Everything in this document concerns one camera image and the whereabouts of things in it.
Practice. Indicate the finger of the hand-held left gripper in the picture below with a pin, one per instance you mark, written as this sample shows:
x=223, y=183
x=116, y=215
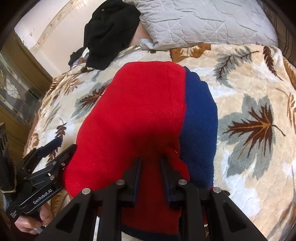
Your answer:
x=54, y=143
x=67, y=155

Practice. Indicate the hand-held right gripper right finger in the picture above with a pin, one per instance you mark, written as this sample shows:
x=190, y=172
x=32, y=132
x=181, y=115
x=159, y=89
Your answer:
x=167, y=183

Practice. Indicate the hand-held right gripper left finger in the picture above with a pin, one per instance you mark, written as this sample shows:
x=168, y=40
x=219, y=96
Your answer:
x=137, y=180

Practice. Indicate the red and blue knit sweater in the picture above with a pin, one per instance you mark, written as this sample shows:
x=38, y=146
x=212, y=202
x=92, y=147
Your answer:
x=138, y=111

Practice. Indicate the person's left hand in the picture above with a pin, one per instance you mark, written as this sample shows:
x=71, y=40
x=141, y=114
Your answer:
x=30, y=226

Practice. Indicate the wooden door with glass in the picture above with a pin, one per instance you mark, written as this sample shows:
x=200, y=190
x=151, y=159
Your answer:
x=20, y=81

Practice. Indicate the purple and white cloth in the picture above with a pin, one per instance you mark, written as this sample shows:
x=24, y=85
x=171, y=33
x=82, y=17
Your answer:
x=79, y=63

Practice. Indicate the small dark cloth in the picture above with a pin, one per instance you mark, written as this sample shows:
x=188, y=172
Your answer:
x=77, y=55

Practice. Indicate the black garment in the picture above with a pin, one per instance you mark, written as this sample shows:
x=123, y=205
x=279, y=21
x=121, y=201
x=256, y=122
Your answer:
x=108, y=34

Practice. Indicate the leaf print blanket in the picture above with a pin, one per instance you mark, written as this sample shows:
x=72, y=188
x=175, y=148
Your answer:
x=242, y=81

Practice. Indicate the grey quilted pillow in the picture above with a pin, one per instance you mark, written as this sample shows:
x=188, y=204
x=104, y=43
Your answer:
x=203, y=20

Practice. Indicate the striped brown cushion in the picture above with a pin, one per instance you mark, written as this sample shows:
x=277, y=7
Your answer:
x=284, y=27

